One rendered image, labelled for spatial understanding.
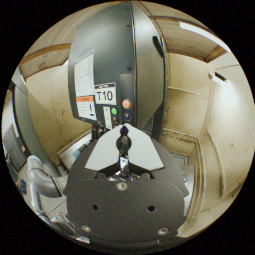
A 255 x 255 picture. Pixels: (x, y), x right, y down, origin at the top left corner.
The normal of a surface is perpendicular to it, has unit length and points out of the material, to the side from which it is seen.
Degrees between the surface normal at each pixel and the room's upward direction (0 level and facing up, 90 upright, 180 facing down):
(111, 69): 90
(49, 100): 90
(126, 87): 90
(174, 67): 90
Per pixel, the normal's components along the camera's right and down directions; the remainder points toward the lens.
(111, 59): -0.48, 0.44
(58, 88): 0.88, 0.21
